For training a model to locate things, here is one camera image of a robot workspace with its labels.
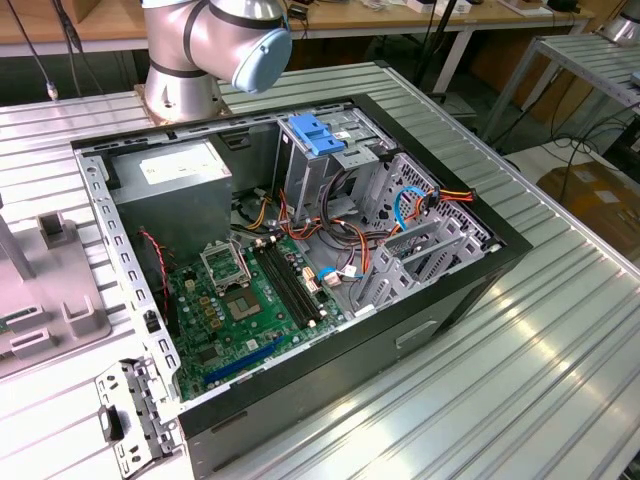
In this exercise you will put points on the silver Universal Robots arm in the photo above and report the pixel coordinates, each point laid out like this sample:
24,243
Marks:
170,30

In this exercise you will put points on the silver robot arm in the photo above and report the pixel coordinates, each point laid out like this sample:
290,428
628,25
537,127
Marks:
625,30

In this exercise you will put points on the grey metal disk bay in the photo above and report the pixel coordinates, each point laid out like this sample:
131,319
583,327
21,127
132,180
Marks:
435,260

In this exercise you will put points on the black RAM slot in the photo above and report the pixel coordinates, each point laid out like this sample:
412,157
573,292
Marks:
279,286
297,286
291,286
285,286

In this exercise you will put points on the grey optical drive cage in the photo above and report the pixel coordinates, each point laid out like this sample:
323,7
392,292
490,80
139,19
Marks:
305,185

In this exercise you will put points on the green motherboard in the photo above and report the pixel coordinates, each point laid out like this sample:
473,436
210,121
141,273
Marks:
270,325

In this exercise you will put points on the CPU socket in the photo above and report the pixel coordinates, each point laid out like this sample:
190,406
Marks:
242,305

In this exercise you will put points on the blue plastic drive latch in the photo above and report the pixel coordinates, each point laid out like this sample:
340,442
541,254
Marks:
315,135

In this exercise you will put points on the blue expansion slot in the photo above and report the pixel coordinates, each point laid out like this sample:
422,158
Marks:
245,361

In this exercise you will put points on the black open PC case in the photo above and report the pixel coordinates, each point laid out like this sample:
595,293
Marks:
325,390

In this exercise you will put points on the grey power supply unit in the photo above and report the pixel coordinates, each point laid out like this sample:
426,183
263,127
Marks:
170,210

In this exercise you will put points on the black tripod stand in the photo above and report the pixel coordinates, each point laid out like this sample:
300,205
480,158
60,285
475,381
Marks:
430,55

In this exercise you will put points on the wooden top desk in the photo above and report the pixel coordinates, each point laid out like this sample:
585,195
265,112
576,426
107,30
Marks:
380,20

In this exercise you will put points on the white box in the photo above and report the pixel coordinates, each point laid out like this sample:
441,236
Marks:
440,6

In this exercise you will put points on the grey parts rack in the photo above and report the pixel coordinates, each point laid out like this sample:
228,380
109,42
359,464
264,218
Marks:
55,280

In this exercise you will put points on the flat labelled cardboard box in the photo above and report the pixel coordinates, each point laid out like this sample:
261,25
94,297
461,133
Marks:
595,200

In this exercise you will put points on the brown cardboard box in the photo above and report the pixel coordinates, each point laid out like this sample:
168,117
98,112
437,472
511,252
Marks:
560,100

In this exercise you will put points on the green RAM stick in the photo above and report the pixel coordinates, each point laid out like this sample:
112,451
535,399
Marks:
15,320

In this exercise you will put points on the metal slat side table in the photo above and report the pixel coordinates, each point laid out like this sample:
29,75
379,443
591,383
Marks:
590,60

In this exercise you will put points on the small black device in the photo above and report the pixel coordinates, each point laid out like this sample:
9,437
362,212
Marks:
564,5

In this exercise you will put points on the brown square base plate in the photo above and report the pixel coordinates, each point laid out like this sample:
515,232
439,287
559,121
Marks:
142,95

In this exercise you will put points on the metal expansion card bracket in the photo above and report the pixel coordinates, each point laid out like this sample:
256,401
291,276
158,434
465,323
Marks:
135,400

